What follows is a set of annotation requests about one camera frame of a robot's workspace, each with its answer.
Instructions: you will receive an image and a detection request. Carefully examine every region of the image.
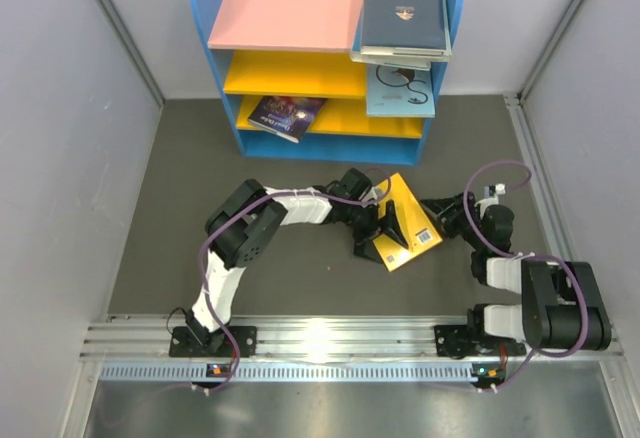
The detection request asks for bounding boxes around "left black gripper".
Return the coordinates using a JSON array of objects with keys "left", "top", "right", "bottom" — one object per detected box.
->
[{"left": 342, "top": 200, "right": 407, "bottom": 264}]

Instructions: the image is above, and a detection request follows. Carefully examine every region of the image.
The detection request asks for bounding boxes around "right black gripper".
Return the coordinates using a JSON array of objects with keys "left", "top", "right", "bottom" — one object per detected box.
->
[{"left": 418, "top": 191, "right": 486, "bottom": 251}]

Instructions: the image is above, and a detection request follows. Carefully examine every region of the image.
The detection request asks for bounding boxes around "yellow book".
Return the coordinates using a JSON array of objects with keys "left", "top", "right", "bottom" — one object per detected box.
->
[{"left": 374, "top": 173, "right": 443, "bottom": 272}]

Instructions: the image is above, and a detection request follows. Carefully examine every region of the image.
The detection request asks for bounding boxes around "light blue book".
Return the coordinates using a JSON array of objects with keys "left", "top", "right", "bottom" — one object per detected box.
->
[{"left": 366, "top": 65, "right": 435, "bottom": 118}]

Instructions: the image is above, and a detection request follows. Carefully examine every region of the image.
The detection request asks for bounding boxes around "purple Robinson Crusoe book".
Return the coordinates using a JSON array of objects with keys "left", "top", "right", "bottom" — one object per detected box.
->
[{"left": 248, "top": 96, "right": 327, "bottom": 144}]

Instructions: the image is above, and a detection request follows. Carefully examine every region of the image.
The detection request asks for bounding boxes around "navy blue book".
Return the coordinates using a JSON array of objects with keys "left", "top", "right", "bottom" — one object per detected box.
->
[{"left": 357, "top": 0, "right": 449, "bottom": 55}]

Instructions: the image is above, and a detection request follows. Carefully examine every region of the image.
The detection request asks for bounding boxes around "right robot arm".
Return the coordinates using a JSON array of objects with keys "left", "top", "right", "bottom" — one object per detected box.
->
[{"left": 420, "top": 193, "right": 612, "bottom": 358}]

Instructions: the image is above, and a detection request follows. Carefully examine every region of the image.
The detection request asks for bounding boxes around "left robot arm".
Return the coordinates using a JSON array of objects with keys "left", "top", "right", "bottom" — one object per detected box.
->
[{"left": 186, "top": 168, "right": 409, "bottom": 355}]

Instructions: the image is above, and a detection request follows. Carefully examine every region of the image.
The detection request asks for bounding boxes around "blue pink yellow bookshelf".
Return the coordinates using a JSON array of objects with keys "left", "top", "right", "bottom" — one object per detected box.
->
[{"left": 190, "top": 0, "right": 433, "bottom": 165}]

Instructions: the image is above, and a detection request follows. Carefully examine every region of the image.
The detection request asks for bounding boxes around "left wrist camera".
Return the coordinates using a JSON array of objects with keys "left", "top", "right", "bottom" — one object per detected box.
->
[{"left": 365, "top": 186, "right": 390, "bottom": 205}]

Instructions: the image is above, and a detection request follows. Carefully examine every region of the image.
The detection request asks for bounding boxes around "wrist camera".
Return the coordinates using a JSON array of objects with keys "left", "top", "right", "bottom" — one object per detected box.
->
[
  {"left": 478, "top": 183, "right": 507, "bottom": 206},
  {"left": 365, "top": 186, "right": 390, "bottom": 205}
]

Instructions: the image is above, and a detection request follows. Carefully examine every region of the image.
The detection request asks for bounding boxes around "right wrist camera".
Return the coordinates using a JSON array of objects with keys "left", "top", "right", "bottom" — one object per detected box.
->
[{"left": 478, "top": 183, "right": 507, "bottom": 206}]

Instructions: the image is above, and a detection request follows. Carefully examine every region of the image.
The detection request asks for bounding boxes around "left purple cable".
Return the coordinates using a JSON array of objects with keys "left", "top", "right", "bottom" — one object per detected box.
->
[{"left": 198, "top": 166, "right": 394, "bottom": 394}]

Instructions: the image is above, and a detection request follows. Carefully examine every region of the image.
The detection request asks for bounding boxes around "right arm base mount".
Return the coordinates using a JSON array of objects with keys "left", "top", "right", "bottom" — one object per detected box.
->
[{"left": 434, "top": 325, "right": 500, "bottom": 360}]

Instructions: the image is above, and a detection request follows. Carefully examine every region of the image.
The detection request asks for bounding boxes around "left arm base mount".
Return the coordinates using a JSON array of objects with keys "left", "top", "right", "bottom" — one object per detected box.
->
[{"left": 168, "top": 326, "right": 258, "bottom": 358}]

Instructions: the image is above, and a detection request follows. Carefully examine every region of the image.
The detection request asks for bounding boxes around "aluminium mounting rail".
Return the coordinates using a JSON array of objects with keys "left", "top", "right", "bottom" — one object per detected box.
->
[{"left": 79, "top": 313, "right": 626, "bottom": 384}]

